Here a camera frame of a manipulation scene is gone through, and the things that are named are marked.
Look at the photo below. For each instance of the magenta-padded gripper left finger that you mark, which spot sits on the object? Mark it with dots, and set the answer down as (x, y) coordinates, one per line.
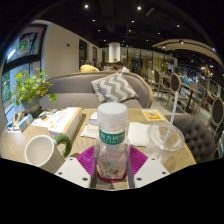
(71, 170)

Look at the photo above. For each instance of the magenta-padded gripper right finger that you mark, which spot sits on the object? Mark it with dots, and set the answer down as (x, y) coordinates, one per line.
(151, 170)

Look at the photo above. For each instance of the clear plastic water bottle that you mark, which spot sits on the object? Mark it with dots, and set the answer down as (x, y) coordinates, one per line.
(111, 153)

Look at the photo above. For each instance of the clear plastic cup with straw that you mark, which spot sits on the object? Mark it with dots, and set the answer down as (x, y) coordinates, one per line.
(163, 140)

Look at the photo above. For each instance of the pale green ceramic mug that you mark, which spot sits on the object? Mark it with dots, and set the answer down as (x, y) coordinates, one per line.
(41, 151)

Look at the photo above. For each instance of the white paper napkin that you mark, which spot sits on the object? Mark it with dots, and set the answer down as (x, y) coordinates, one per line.
(138, 133)

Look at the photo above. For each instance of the flat round red coaster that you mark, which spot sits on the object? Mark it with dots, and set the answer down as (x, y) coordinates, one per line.
(111, 180)

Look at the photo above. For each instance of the white cardboard box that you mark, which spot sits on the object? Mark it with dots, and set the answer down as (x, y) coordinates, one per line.
(65, 121)

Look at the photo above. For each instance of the yellow framed table card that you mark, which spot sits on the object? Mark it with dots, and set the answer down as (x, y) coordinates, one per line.
(152, 115)

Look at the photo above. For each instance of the white printed menu sheet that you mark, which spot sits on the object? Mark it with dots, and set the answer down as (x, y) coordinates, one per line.
(46, 120)

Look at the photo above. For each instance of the small blue white tissue pack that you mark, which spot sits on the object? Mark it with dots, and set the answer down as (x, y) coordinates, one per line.
(93, 118)

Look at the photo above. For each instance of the dark tufted armchair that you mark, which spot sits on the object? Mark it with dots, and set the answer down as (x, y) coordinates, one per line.
(196, 133)

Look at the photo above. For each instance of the small blue and white box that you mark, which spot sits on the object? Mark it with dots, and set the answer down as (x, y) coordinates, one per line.
(25, 122)

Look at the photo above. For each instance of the grey curved sofa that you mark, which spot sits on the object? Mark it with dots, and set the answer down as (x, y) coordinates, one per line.
(70, 90)

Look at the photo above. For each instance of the group of dining chairs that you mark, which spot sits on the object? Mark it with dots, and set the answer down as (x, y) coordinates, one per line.
(175, 83)

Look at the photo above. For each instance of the grey zigzag striped cushion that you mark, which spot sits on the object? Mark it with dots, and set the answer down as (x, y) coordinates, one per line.
(113, 88)

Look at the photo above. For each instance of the green potted plant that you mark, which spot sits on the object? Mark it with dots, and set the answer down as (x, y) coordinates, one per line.
(30, 88)

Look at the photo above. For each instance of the person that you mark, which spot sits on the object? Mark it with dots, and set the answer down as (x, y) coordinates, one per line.
(121, 67)
(88, 67)

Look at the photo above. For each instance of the white round column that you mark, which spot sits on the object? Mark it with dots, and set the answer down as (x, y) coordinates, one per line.
(114, 51)

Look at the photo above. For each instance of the decorated glass window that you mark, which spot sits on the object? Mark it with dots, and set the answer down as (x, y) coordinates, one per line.
(23, 46)

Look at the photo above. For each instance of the group of ceiling lights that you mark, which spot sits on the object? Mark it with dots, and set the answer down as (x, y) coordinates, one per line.
(86, 6)

